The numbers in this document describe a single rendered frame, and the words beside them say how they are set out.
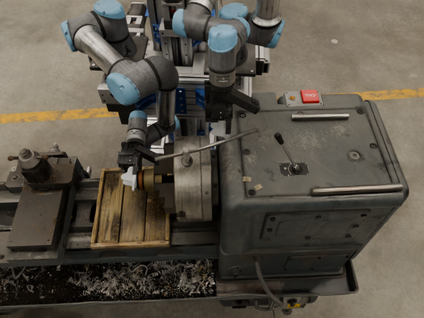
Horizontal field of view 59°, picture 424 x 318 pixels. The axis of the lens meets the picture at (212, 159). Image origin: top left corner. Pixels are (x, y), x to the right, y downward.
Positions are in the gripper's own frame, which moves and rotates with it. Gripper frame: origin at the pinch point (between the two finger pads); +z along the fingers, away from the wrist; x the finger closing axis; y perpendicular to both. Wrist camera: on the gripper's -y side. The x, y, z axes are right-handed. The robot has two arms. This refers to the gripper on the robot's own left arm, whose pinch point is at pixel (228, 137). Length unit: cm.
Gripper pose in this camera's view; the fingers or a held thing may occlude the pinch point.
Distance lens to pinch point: 121.2
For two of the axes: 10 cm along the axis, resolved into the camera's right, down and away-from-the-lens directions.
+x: 0.4, 6.5, -7.6
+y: -10.0, 0.3, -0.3
